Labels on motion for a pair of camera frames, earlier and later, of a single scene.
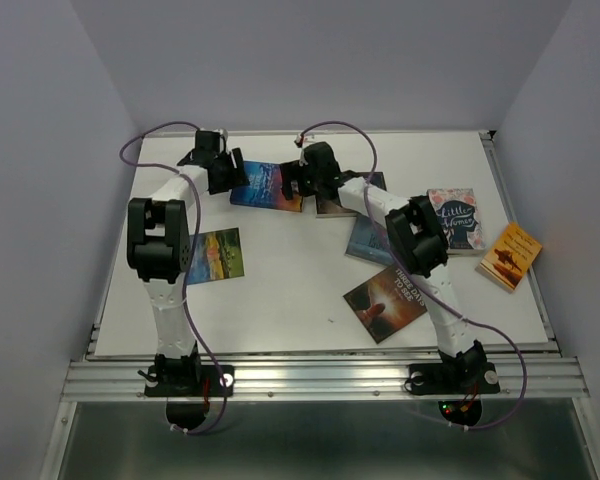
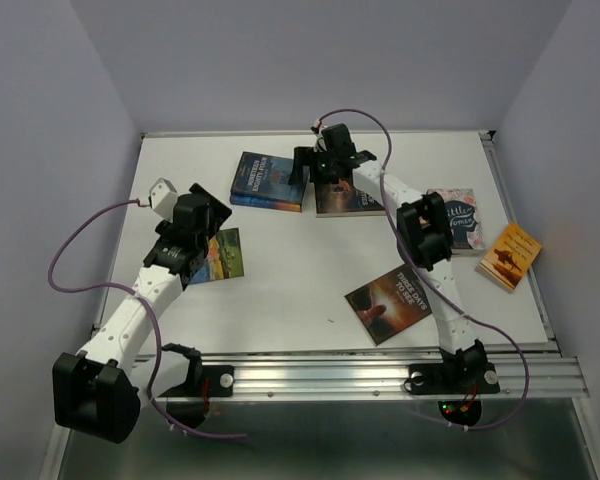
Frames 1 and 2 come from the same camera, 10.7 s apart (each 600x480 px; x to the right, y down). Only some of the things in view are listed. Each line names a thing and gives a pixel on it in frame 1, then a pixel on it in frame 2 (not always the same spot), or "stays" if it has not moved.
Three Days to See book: [385, 304] stays
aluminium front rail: [323, 379] stays
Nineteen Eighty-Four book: [369, 240] -> [268, 176]
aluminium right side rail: [488, 140] stays
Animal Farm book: [217, 255] stays
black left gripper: [238, 171] -> [217, 214]
